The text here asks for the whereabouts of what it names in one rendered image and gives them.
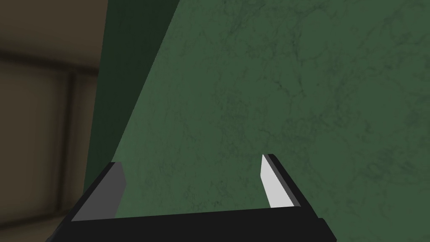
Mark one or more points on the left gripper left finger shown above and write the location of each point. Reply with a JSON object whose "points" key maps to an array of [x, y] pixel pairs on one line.
{"points": [[102, 195]]}

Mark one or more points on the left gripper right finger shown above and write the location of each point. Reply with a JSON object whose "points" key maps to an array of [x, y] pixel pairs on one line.
{"points": [[278, 188]]}

